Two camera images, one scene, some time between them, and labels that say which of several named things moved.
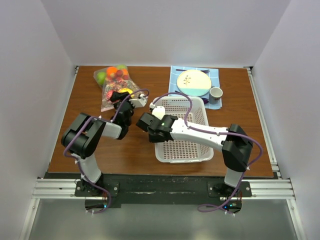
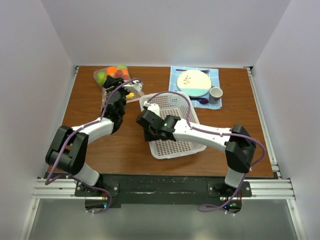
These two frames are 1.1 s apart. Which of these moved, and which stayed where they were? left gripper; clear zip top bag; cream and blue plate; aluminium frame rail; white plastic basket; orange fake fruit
Moved: left gripper; white plastic basket
Stayed: orange fake fruit; clear zip top bag; aluminium frame rail; cream and blue plate
